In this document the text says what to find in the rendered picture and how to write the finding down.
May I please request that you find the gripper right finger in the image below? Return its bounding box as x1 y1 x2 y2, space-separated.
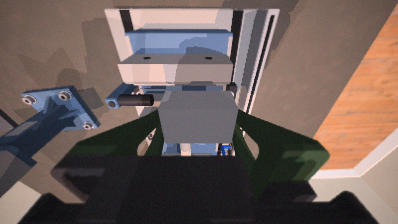
232 109 330 203

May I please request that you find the grey metal block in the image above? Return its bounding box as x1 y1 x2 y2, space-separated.
158 91 238 143

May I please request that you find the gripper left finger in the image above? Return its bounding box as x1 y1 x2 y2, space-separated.
66 109 164 156

